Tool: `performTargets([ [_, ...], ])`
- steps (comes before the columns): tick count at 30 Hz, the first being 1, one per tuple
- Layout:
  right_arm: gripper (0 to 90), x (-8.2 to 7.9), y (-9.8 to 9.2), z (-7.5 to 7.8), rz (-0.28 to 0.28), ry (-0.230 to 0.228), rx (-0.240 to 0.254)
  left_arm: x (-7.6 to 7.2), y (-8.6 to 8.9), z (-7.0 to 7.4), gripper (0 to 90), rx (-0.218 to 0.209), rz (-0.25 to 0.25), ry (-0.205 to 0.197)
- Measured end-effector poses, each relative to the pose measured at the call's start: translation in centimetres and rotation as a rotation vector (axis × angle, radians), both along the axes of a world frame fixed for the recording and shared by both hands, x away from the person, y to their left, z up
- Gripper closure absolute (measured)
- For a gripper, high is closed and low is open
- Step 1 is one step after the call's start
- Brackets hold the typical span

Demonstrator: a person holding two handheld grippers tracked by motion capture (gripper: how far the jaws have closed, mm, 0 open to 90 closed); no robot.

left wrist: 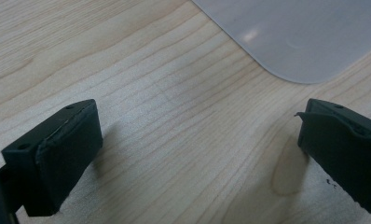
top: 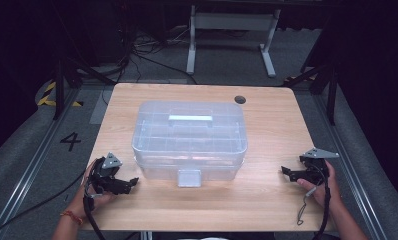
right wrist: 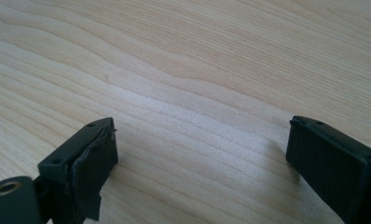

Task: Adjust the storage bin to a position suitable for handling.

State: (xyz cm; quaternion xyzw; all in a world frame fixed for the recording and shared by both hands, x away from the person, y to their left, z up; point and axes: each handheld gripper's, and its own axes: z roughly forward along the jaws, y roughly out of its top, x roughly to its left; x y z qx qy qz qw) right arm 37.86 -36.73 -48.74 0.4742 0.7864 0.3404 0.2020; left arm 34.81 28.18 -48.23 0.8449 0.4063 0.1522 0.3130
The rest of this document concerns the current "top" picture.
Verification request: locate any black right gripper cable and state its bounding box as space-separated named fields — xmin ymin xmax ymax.
xmin=315 ymin=163 xmax=332 ymax=240

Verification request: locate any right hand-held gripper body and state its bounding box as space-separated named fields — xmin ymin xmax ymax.
xmin=299 ymin=147 xmax=340 ymax=185

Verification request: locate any thin black floor cable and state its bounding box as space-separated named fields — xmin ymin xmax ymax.
xmin=0 ymin=171 xmax=85 ymax=240

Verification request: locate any black tripod stand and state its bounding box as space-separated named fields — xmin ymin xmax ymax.
xmin=51 ymin=56 xmax=117 ymax=121
xmin=283 ymin=61 xmax=339 ymax=127

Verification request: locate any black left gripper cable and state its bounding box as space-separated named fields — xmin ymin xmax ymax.
xmin=82 ymin=191 xmax=107 ymax=240

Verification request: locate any yellow black floor tape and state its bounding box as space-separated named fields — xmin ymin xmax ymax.
xmin=36 ymin=81 xmax=85 ymax=108

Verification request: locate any person's left hand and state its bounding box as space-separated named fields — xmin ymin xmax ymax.
xmin=68 ymin=159 xmax=117 ymax=220

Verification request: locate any clear plastic storage box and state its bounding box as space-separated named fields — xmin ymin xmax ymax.
xmin=131 ymin=100 xmax=249 ymax=188

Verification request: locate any metal floor rail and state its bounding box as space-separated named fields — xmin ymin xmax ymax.
xmin=311 ymin=93 xmax=393 ymax=240
xmin=0 ymin=87 xmax=82 ymax=238

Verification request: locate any grey metal desk frame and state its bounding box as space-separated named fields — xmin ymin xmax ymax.
xmin=185 ymin=4 xmax=282 ymax=79

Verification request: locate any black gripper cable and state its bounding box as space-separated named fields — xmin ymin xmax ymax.
xmin=82 ymin=191 xmax=107 ymax=240
xmin=315 ymin=163 xmax=332 ymax=240

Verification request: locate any red beaded bracelet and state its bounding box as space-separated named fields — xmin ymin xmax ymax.
xmin=59 ymin=209 xmax=85 ymax=225

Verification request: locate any grey wrist lanyard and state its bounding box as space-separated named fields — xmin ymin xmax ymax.
xmin=295 ymin=186 xmax=318 ymax=227

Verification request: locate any person's right hand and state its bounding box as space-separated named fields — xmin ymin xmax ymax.
xmin=296 ymin=159 xmax=343 ymax=210

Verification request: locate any tangle of black floor cables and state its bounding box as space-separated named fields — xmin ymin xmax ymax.
xmin=118 ymin=26 xmax=199 ymax=85

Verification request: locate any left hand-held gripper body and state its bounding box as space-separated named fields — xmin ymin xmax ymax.
xmin=89 ymin=152 xmax=124 ymax=195

